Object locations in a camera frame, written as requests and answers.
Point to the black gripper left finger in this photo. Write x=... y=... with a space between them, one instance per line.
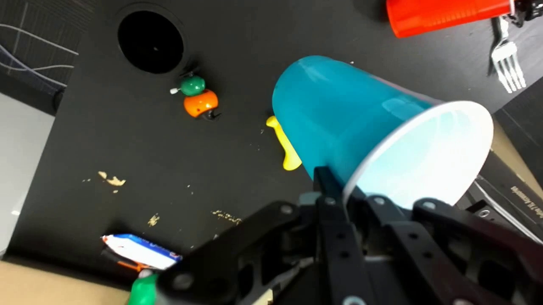
x=327 y=187

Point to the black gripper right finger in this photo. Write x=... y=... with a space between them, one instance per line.
x=441 y=248

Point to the blue cup with toys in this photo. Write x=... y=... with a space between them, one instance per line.
x=339 y=112

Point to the orange toy piece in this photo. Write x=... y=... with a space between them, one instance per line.
x=200 y=104

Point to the green toy egg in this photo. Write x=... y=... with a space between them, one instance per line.
x=192 y=85

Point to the red plastic cup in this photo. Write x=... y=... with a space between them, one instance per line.
x=441 y=14

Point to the yellow toy banana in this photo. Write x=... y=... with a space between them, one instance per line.
x=288 y=154

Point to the light wooden desk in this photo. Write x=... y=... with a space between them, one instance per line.
x=511 y=161

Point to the white blue toothpaste tube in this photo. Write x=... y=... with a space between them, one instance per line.
x=141 y=251

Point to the white plastic fork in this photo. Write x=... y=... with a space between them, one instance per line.
x=507 y=61

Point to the brown cardboard sheet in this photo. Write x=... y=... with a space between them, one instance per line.
x=51 y=285

